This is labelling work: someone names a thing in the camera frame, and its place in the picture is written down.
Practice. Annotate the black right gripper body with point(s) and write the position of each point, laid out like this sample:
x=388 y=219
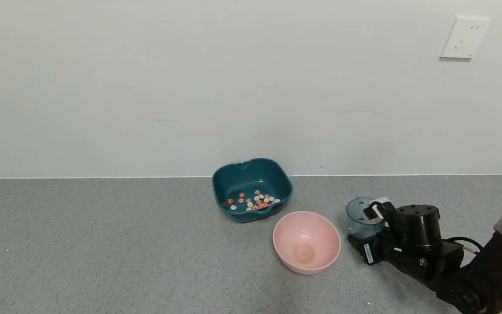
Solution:
x=368 y=253

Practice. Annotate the orange and white small pieces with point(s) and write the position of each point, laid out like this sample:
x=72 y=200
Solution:
x=257 y=198

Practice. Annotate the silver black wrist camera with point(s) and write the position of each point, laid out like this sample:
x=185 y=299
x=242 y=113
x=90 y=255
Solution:
x=384 y=209

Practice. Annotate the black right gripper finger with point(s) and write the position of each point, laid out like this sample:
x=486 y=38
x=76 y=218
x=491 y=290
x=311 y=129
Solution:
x=356 y=243

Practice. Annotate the white wall socket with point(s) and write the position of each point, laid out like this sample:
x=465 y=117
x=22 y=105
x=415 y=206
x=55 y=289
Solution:
x=464 y=38

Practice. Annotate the dark teal square bowl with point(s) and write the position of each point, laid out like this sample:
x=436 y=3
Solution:
x=244 y=183

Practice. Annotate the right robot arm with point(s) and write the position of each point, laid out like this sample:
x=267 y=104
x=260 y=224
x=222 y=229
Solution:
x=416 y=226

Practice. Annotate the transparent teal ribbed cup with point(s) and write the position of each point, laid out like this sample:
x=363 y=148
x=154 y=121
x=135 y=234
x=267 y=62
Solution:
x=360 y=218

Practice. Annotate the pink round bowl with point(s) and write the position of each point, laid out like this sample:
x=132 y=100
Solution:
x=305 y=244

